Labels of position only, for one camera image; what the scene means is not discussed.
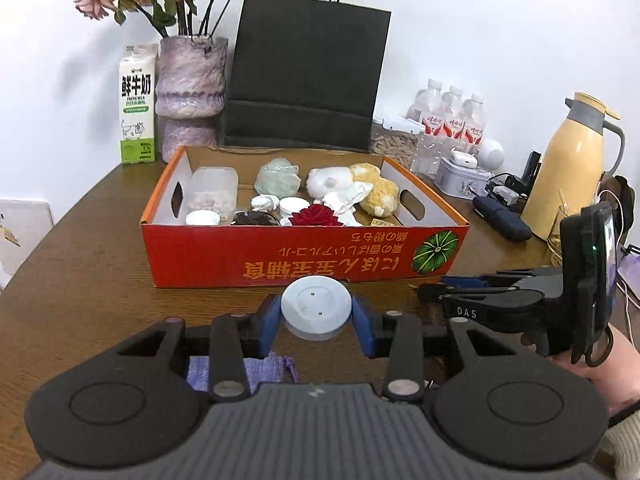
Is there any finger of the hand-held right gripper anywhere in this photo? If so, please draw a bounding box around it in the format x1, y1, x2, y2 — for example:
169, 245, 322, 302
416, 282, 563, 335
440, 267, 566, 293

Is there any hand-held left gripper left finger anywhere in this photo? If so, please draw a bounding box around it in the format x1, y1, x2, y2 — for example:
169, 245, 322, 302
117, 294, 283, 403

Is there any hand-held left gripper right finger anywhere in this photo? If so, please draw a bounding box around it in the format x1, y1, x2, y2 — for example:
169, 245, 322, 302
350, 295, 521, 403

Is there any large white round jar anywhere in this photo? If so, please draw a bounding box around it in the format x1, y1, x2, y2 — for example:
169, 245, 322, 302
280, 276, 353, 342

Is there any red cardboard box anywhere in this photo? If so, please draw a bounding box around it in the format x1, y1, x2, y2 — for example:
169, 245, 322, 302
139, 145, 471, 289

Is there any red rose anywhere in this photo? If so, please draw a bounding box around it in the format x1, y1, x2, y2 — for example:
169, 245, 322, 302
290, 204, 342, 227

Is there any white tissue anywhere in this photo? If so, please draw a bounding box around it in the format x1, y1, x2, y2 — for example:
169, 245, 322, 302
320, 182, 373, 226

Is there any yellow plush toy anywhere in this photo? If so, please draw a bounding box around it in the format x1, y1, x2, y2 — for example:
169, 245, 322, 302
348, 162, 401, 217

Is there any clear plastic container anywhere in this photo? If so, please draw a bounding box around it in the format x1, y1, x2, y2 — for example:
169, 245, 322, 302
185, 166, 240, 223

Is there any person's right forearm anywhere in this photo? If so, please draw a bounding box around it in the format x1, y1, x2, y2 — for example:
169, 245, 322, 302
602, 400, 640, 480

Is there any clear snack container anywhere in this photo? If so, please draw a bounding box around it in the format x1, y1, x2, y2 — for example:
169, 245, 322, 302
369, 112, 427, 171

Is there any person's right hand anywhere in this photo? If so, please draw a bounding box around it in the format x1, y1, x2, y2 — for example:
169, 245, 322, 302
545, 327, 640, 413

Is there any clear glass cup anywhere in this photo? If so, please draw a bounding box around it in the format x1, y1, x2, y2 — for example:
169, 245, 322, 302
547, 190, 568, 267

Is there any purple knit pouch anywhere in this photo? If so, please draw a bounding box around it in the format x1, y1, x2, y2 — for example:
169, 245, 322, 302
185, 352, 301, 393

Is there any black glasses case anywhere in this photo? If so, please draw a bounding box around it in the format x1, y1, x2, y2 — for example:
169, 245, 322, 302
472, 195, 533, 242

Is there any grey power adapter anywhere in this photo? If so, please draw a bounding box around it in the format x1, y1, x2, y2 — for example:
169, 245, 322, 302
486, 174, 527, 207

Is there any black charger stand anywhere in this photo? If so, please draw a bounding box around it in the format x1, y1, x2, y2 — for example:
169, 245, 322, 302
520, 151, 543, 193

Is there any yellow thermos jug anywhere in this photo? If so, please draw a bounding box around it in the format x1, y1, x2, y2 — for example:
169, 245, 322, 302
520, 91, 627, 242

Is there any white tin box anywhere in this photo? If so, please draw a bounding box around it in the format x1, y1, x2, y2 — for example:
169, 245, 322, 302
436, 160, 493, 198

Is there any white round speaker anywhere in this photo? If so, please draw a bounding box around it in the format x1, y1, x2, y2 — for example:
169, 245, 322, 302
477, 138, 506, 170

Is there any white plush toy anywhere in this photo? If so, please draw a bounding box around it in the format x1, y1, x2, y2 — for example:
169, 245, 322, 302
306, 166, 358, 198

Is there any black paper bag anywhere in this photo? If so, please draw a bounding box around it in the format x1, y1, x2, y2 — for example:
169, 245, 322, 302
216, 0, 392, 153

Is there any purple marbled vase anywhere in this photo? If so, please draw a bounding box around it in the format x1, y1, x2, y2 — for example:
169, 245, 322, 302
154, 35, 230, 163

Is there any white green milk carton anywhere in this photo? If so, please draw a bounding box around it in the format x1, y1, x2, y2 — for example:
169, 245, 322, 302
118, 44, 160, 165

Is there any white desk calendar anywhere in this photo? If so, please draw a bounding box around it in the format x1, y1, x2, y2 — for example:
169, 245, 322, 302
0, 199, 55, 276

